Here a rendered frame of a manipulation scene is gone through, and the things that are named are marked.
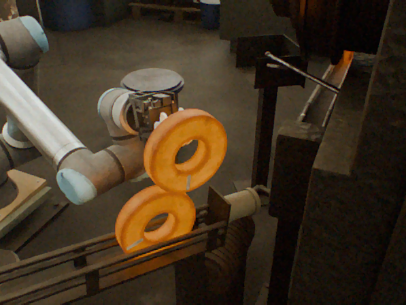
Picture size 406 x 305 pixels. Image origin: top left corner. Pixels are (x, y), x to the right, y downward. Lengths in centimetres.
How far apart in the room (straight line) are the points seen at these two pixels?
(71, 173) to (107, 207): 104
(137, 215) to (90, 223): 117
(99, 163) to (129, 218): 24
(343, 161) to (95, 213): 142
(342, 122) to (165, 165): 35
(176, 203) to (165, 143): 14
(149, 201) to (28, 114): 46
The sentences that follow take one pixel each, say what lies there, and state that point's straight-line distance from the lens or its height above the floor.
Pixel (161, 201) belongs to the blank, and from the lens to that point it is 74.
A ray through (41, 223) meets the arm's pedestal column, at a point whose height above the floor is 2.
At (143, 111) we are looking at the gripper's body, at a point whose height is 90.
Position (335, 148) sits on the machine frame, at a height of 87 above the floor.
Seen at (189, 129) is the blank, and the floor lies 91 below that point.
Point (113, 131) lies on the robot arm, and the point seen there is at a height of 77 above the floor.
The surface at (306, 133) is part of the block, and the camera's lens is 91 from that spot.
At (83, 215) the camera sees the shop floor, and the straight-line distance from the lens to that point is 194.
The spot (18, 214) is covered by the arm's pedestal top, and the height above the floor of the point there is 12.
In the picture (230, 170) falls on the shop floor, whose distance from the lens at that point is 215.
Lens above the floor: 124
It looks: 33 degrees down
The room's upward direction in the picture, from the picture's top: straight up
